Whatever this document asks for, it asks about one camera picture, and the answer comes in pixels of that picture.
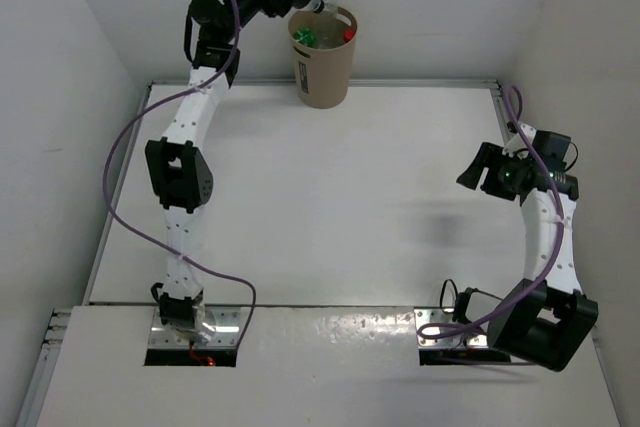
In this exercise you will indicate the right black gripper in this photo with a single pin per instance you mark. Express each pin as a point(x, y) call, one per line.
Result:
point(489, 156)

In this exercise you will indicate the green plastic bottle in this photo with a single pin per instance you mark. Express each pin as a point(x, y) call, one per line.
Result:
point(306, 37)

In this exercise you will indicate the red cap clear bottle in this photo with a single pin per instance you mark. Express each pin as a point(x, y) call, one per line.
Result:
point(345, 38)

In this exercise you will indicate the long clear crushed bottle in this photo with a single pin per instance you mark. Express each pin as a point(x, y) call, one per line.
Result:
point(329, 33)

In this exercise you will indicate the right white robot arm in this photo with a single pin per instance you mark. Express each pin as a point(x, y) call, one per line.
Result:
point(546, 316)

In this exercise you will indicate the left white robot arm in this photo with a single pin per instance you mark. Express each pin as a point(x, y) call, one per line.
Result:
point(179, 174)

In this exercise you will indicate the brown plastic garbage bin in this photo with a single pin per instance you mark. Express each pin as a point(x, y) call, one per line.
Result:
point(322, 76)

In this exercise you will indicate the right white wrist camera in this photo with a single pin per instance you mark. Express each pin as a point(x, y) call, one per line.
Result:
point(515, 147)

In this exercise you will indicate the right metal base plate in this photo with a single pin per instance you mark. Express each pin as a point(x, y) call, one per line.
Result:
point(432, 322)

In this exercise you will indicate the metal base plate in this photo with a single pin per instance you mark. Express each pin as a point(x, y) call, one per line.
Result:
point(432, 322)
point(215, 329)

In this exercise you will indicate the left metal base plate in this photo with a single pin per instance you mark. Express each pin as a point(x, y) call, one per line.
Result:
point(215, 329)

